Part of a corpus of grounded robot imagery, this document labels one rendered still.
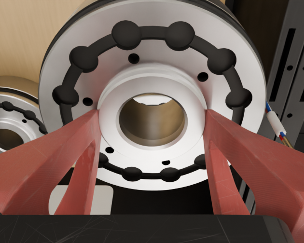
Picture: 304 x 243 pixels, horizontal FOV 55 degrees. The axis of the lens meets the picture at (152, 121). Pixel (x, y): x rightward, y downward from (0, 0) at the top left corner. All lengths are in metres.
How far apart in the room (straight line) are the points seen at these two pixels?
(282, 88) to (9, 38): 0.23
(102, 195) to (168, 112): 0.20
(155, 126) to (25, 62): 0.18
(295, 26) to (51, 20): 0.19
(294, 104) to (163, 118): 0.09
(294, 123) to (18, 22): 0.23
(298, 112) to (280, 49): 0.05
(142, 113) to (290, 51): 0.09
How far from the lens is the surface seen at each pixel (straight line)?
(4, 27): 0.30
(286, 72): 0.18
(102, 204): 0.33
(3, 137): 0.34
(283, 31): 0.17
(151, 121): 0.15
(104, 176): 0.16
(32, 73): 0.31
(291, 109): 0.20
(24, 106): 0.29
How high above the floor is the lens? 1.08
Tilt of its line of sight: 53 degrees down
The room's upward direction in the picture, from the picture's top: 179 degrees counter-clockwise
